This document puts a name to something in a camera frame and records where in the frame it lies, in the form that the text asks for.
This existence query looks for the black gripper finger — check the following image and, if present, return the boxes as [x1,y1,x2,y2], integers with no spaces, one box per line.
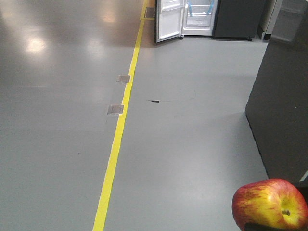
[244,223,308,231]

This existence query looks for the red yellow apple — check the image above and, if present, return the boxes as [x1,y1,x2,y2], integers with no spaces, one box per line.
[231,178,308,231]

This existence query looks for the grey fridge with open door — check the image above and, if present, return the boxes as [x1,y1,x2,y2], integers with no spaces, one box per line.
[154,0,266,43]

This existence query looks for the silver floor socket plate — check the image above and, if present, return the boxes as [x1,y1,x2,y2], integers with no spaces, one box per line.
[107,104,124,115]
[117,75,131,83]

